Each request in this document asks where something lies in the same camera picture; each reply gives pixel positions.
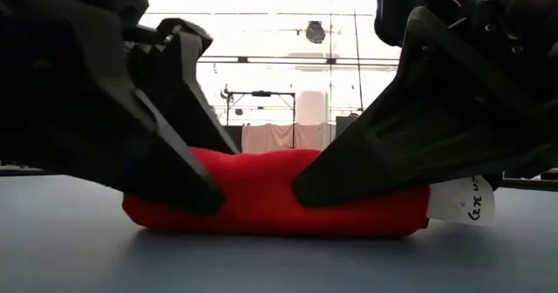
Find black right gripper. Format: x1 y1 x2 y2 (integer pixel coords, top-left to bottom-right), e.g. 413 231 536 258
425 0 558 102

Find red cloth towel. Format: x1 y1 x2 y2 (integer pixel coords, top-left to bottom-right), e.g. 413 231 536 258
121 146 497 238

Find black upright panel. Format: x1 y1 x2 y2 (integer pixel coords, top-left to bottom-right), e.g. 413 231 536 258
221 125 244 153

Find black monitor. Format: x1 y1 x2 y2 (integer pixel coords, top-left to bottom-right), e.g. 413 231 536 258
334 114 361 140

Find white building column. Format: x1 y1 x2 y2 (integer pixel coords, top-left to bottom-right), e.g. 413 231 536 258
296 90 330 126

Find long ceiling light strip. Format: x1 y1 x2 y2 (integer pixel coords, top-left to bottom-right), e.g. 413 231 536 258
198 55 402 67

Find beige cloth backdrop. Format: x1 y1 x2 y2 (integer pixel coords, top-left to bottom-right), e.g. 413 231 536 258
240 122 337 153

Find black gantry frame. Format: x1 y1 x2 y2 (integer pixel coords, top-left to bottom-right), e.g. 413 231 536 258
225 90 296 150

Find black hanging cable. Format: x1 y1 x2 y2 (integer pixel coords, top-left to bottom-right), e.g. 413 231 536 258
350 0 365 111

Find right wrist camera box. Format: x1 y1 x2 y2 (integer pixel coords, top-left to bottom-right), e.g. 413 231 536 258
373 0 464 49

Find black ceiling cable reel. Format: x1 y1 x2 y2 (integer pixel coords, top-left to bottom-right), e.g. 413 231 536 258
303 20 327 46

